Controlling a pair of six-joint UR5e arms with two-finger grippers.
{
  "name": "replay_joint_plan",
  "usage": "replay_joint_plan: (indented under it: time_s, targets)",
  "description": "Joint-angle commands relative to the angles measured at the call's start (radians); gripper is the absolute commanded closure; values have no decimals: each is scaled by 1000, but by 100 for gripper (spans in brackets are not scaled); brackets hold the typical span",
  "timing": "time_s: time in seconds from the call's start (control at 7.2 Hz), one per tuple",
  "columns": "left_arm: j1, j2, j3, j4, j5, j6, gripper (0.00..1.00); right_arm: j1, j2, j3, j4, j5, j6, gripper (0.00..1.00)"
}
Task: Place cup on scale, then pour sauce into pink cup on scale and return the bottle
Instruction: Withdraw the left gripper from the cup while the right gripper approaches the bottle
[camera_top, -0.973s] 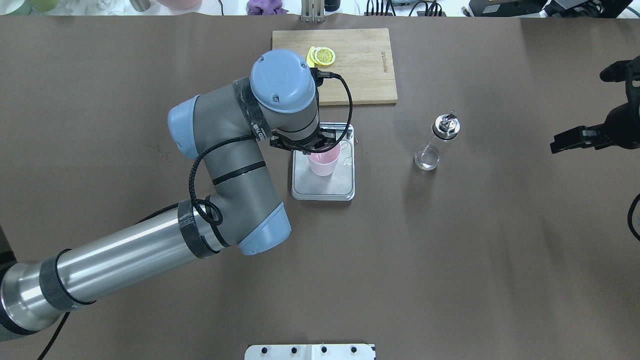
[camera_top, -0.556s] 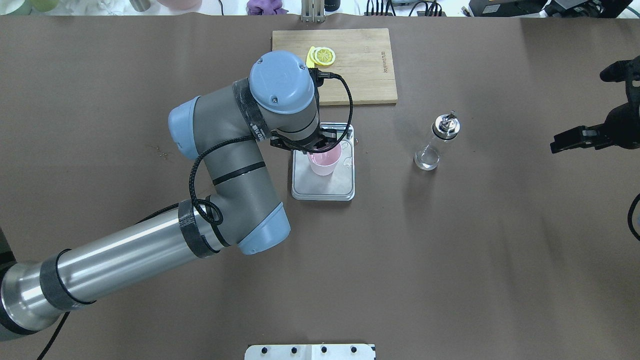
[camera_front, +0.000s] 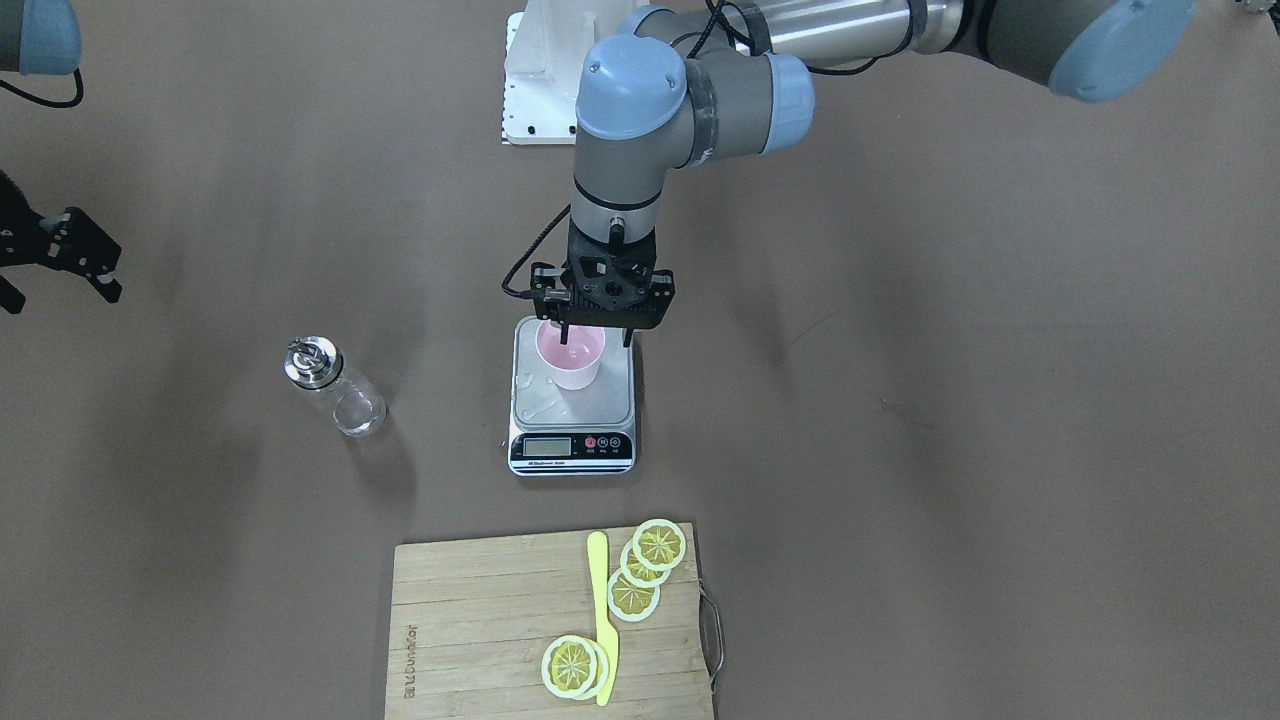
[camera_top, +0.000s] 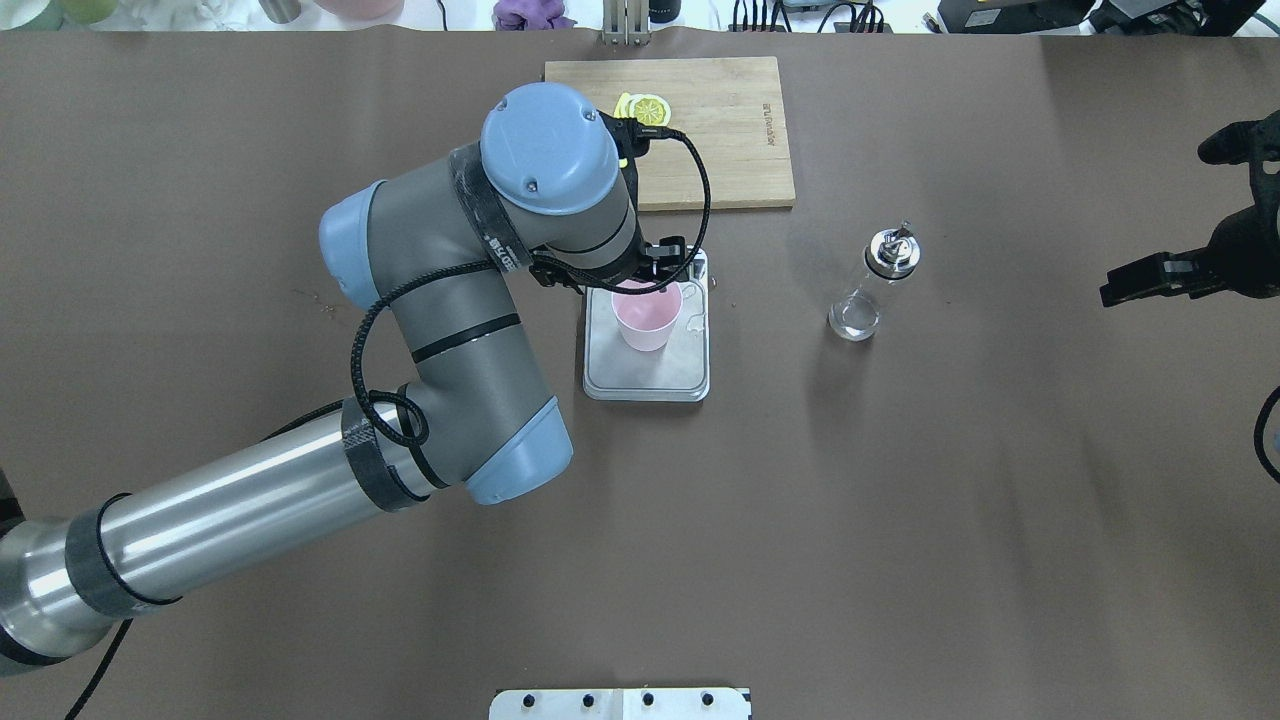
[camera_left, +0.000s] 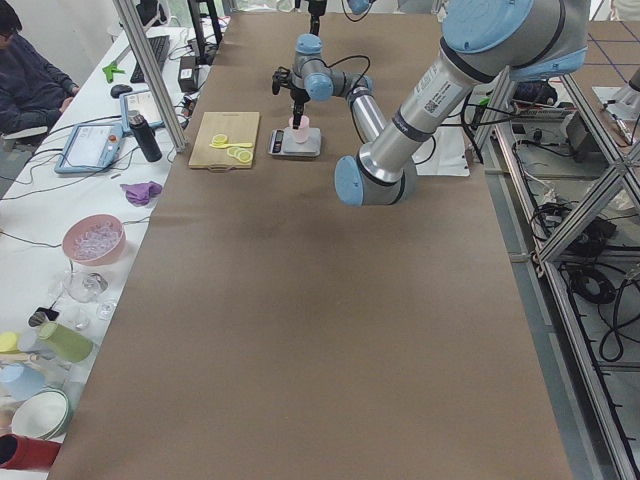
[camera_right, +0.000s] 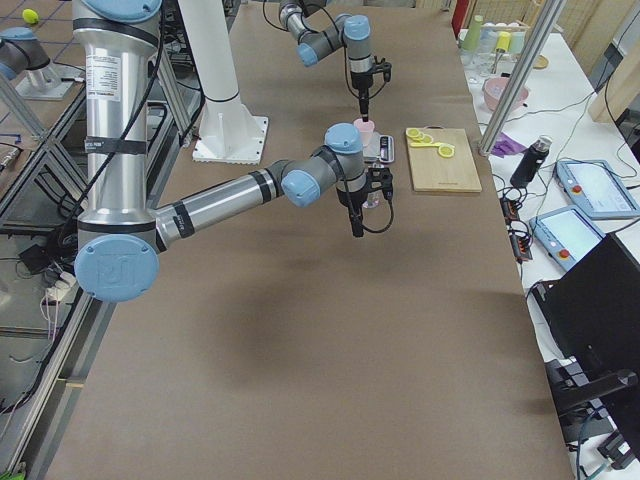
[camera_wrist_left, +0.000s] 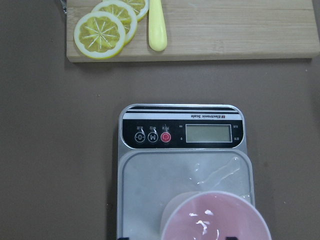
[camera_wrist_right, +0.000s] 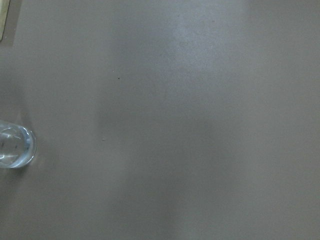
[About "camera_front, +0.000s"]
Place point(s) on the digital kitchen scale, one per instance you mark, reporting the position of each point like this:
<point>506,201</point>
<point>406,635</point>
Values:
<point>560,428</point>

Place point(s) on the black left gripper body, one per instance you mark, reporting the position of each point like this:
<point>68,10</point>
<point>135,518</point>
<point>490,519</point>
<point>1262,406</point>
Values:
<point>546,281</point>

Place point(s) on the yellow plastic knife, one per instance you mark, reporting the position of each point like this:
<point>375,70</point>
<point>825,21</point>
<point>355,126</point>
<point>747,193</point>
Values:
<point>605,634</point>

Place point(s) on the pink plastic cup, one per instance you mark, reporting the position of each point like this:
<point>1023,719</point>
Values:
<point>573,366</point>

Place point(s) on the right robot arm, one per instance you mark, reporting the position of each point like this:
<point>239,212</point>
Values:
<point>43,38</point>

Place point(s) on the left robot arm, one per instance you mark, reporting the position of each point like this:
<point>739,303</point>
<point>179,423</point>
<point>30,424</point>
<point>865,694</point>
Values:
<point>670,90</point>

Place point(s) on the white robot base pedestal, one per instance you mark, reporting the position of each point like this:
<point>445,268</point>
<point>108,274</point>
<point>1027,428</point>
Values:
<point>545,45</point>

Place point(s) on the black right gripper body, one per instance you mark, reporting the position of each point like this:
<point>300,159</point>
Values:
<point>22,243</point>

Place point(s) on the glass sauce bottle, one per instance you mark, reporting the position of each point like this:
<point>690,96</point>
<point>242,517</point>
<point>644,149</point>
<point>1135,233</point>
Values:
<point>320,371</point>

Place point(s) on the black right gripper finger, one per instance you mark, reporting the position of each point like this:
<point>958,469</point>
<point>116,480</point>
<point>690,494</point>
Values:
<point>108,287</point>
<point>12,301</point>

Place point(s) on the lemon slice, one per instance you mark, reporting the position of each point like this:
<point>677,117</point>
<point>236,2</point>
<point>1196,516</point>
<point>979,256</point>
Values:
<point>659,544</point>
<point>629,602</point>
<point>636,573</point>
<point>602,671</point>
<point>565,666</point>

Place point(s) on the wooden cutting board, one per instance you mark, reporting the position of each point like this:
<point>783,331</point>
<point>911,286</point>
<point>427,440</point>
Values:
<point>470,620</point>

